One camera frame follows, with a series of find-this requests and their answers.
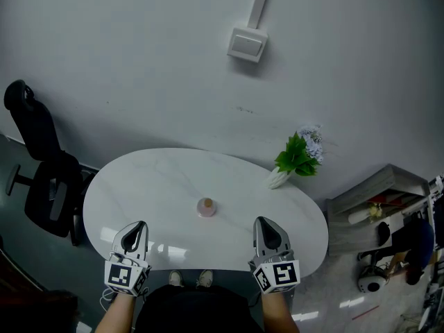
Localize white vase with yellow flowers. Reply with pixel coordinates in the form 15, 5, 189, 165
348, 202, 383, 225

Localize red stick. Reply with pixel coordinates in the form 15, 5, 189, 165
351, 305, 380, 321

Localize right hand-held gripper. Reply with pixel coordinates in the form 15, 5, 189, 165
247, 216, 301, 296

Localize person's left forearm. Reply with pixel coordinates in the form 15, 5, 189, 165
94, 291, 137, 333

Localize person's right shoe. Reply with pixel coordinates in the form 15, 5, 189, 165
196, 268, 214, 289

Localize white cable conduit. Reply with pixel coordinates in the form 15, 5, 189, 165
246, 0, 275, 29

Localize white wall switch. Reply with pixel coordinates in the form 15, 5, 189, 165
226, 26, 269, 65

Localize black office chair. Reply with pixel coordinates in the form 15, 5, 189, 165
3, 78, 97, 247

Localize grey wooden shelf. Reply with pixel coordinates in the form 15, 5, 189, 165
325, 163, 432, 257

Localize small pink bottle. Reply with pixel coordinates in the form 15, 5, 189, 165
196, 197, 217, 219

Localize person's shoe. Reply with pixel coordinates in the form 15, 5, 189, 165
168, 269, 185, 288
196, 268, 214, 289

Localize person's right forearm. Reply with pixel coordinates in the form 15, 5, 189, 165
260, 289, 302, 333

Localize white cable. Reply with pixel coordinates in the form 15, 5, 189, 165
99, 285, 117, 312

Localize green leaves with pale flowers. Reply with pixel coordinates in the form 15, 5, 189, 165
274, 124, 325, 178

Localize white ribbed vase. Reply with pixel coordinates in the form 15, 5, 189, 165
266, 166, 291, 191

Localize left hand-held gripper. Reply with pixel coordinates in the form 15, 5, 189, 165
103, 221, 153, 297

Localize person's black clothing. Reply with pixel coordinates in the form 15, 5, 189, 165
133, 284, 265, 333

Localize person's left shoe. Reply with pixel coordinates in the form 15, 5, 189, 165
168, 269, 185, 288

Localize white marble table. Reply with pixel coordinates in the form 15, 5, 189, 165
82, 147, 330, 284

